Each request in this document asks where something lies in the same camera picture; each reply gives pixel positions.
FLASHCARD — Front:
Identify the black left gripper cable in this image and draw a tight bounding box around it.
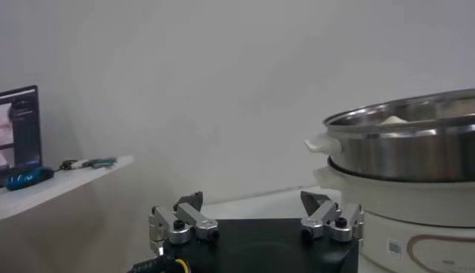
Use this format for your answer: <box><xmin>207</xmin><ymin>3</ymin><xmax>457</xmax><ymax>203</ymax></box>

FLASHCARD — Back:
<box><xmin>128</xmin><ymin>254</ymin><xmax>191</xmax><ymax>273</ymax></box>

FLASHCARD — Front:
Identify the white steamed baozi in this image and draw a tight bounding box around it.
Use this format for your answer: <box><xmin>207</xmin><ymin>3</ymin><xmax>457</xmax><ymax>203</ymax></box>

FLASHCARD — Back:
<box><xmin>380</xmin><ymin>115</ymin><xmax>409</xmax><ymax>125</ymax></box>

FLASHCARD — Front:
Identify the perforated steel steamer basket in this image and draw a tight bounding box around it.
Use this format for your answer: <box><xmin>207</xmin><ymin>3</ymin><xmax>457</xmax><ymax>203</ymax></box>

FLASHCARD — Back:
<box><xmin>304</xmin><ymin>88</ymin><xmax>475</xmax><ymax>183</ymax></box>

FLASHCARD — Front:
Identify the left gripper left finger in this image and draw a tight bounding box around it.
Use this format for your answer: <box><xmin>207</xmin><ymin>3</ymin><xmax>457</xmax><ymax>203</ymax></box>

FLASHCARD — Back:
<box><xmin>148</xmin><ymin>191</ymin><xmax>220</xmax><ymax>257</ymax></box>

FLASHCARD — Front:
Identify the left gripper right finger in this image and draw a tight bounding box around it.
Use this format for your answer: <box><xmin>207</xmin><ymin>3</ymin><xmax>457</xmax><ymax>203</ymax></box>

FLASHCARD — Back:
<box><xmin>299</xmin><ymin>191</ymin><xmax>365</xmax><ymax>244</ymax></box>

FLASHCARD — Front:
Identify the computer monitor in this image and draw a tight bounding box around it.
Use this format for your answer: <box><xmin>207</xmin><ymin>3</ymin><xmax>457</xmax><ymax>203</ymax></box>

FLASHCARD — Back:
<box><xmin>0</xmin><ymin>85</ymin><xmax>42</xmax><ymax>186</ymax></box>

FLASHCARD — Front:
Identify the blue computer mouse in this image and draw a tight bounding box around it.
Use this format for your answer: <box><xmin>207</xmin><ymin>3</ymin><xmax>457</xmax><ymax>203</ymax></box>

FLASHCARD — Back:
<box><xmin>4</xmin><ymin>166</ymin><xmax>56</xmax><ymax>192</ymax></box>

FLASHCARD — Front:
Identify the cream electric pot base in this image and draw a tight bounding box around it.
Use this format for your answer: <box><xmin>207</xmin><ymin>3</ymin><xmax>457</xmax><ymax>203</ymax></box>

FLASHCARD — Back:
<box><xmin>313</xmin><ymin>157</ymin><xmax>475</xmax><ymax>273</ymax></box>

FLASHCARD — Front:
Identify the white side table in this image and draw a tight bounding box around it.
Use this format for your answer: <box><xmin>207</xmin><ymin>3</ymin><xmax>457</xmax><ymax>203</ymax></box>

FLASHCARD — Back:
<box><xmin>0</xmin><ymin>154</ymin><xmax>135</xmax><ymax>273</ymax></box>

